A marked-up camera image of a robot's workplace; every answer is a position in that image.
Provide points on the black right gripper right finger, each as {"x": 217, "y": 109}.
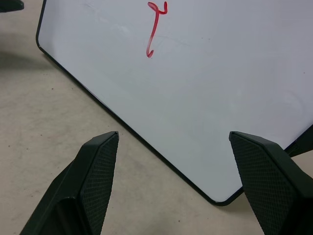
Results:
{"x": 274, "y": 186}

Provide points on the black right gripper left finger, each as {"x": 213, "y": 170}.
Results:
{"x": 80, "y": 186}

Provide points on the black-framed whiteboard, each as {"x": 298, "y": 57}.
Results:
{"x": 171, "y": 98}

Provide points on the red marker scribble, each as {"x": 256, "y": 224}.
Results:
{"x": 153, "y": 31}

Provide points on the black object at table edge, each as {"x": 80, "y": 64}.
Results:
{"x": 11, "y": 4}

